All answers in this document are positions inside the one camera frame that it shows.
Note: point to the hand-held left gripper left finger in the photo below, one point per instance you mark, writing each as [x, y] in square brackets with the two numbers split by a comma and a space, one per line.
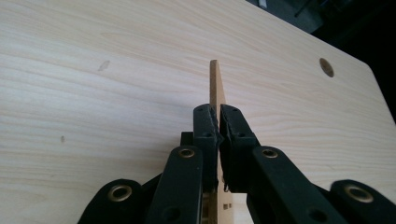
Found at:
[206, 140]

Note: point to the thin wooden board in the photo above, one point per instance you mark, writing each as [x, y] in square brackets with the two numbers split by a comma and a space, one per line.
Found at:
[216, 84]

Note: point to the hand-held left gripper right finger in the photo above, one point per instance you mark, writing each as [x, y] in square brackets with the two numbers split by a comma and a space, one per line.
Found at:
[238, 146]

